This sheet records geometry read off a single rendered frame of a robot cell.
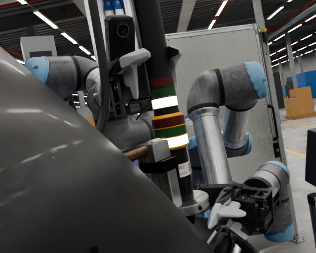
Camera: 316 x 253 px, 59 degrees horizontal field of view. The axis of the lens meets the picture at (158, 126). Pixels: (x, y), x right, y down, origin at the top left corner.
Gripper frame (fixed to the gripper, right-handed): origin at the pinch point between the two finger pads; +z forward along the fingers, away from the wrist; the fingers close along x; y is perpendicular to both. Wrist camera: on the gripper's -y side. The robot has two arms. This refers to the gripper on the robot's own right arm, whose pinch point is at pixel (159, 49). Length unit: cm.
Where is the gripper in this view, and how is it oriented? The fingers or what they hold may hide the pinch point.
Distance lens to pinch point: 36.3
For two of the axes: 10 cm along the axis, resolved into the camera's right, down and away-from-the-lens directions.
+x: -8.9, 2.0, -4.1
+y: 1.9, 9.8, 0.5
